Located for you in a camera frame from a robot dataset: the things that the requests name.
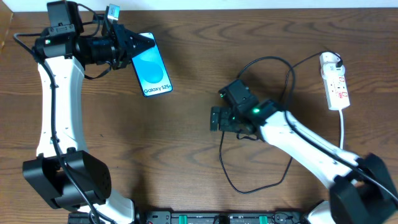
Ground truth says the blue screen Galaxy smartphone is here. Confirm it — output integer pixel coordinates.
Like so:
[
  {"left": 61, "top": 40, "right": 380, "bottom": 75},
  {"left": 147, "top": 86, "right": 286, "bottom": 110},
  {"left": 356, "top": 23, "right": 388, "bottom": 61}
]
[{"left": 132, "top": 43, "right": 173, "bottom": 97}]

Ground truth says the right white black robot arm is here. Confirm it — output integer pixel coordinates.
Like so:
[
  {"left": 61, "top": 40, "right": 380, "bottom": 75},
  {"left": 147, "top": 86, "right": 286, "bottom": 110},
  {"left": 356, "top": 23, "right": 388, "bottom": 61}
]
[{"left": 210, "top": 80, "right": 397, "bottom": 223}]

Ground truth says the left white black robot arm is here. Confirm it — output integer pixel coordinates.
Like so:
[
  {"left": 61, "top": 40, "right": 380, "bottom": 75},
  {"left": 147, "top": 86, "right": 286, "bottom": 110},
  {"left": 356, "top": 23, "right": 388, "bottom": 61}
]
[{"left": 22, "top": 1, "right": 155, "bottom": 223}]

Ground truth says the white power strip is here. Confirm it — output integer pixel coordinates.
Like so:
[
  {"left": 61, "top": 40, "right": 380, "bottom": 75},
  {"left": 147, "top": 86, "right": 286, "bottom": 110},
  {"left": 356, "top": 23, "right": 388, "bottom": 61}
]
[{"left": 320, "top": 52, "right": 350, "bottom": 111}]

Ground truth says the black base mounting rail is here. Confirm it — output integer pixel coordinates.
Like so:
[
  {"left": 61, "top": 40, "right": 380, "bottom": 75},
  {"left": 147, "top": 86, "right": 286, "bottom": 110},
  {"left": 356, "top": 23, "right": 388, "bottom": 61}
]
[{"left": 132, "top": 211, "right": 308, "bottom": 224}]

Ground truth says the white USB wall charger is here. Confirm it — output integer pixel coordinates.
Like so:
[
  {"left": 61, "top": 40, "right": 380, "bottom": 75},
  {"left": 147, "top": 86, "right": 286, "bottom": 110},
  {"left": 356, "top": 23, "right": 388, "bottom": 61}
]
[{"left": 320, "top": 63, "right": 345, "bottom": 80}]

